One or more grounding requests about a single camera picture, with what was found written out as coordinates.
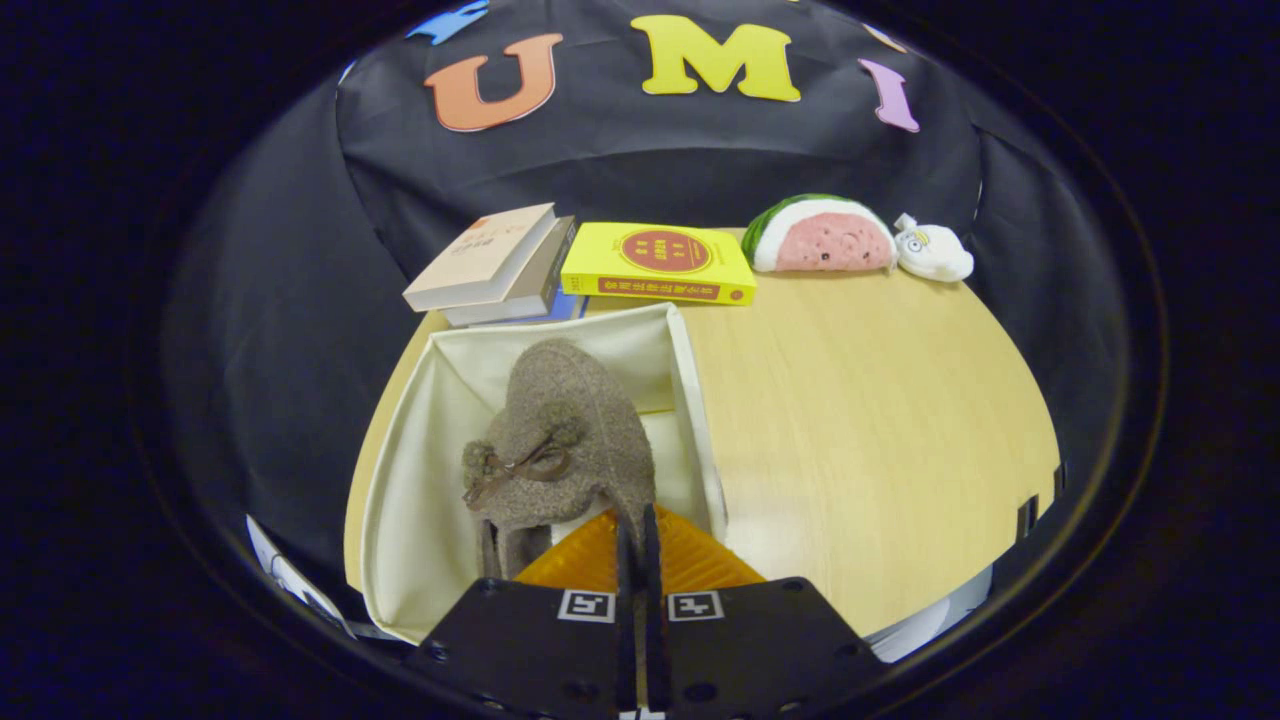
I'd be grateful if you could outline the grey book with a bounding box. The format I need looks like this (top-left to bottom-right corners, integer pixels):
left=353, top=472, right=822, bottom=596
left=440, top=215, right=578, bottom=327

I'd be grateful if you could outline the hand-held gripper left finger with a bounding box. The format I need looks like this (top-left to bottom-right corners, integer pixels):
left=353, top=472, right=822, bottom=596
left=405, top=505, right=641, bottom=720

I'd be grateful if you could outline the cream fabric storage box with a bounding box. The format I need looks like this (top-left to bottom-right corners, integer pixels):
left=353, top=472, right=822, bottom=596
left=358, top=302, right=729, bottom=646

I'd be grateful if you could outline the yellow book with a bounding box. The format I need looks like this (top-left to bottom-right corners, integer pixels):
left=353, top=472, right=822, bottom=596
left=560, top=222, right=758, bottom=307

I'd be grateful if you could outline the watermelon slice plush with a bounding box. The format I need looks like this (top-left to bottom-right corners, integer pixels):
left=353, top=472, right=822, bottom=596
left=741, top=194, right=898, bottom=274

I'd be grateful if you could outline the brown shoe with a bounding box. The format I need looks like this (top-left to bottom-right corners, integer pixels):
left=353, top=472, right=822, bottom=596
left=461, top=338, right=658, bottom=581

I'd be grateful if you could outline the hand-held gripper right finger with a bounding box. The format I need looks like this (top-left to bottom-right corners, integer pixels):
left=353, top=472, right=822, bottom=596
left=640, top=503, right=891, bottom=720

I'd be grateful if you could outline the blue book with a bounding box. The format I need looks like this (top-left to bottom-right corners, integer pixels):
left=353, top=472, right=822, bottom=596
left=520, top=288, right=591, bottom=326

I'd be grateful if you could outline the white keyboard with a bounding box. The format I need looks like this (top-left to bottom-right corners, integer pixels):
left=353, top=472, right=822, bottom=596
left=245, top=515, right=356, bottom=641

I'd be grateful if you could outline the white plush toy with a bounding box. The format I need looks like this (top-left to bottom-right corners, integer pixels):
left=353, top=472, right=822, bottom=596
left=893, top=212, right=975, bottom=283

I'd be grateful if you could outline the black backdrop cloth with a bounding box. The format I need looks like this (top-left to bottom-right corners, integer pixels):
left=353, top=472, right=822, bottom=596
left=165, top=0, right=1091, bottom=601

